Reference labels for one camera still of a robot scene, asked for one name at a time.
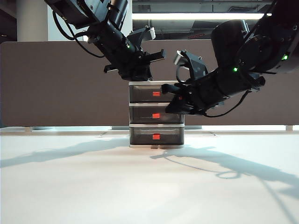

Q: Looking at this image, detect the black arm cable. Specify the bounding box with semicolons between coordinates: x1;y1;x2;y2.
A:
52;10;106;58
203;90;249;118

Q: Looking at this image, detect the round grey column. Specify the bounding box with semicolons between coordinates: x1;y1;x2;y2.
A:
16;0;49;42

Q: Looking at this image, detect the white plastic drawer cabinet frame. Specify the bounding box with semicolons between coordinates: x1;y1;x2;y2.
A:
128;80;185;149

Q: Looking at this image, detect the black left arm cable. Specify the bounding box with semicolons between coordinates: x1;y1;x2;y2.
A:
52;10;106;58

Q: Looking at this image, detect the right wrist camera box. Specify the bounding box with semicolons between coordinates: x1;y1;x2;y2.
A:
174;49;208;84

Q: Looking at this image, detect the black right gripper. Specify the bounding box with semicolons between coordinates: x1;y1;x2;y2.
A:
161;81;216;116

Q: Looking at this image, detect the smoky grey drawer orange handle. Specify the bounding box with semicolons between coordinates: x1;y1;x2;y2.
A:
129;127;185;145
129;85;178;103

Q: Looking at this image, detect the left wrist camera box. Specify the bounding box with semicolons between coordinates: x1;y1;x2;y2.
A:
127;27;157;50

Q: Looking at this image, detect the brown desk partition panel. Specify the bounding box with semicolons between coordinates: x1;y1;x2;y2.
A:
0;41;299;128

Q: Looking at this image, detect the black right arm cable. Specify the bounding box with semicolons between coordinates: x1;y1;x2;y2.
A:
203;90;249;118

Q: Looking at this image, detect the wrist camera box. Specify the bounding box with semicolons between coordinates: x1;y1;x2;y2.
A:
127;27;157;50
174;49;208;84

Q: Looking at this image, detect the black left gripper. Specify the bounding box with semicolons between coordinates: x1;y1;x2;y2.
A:
104;49;168;82

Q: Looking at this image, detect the clear plastic container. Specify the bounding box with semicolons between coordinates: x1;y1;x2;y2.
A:
129;106;184;124

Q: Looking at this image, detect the long ceiling light strip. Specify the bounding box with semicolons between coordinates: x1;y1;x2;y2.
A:
132;13;273;20

